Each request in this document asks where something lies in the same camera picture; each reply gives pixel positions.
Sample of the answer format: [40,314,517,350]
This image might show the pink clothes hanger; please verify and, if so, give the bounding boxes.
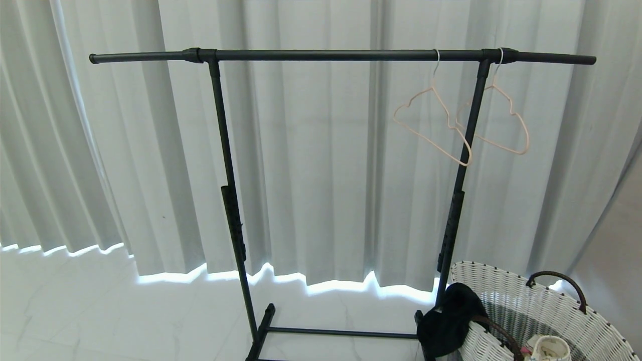
[455,49,530,155]
[393,49,472,167]

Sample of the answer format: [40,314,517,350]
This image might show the cream printed garment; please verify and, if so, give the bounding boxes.
[523,335,572,361]

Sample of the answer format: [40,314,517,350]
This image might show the black clothes rack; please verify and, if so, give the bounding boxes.
[89,48,597,361]

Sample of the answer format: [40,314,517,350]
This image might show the white laundry basket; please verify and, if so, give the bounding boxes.
[449,261,640,361]

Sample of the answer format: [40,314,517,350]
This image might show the white curtain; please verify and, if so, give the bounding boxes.
[0,0,642,302]

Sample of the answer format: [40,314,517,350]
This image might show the black garment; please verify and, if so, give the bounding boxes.
[417,283,490,359]

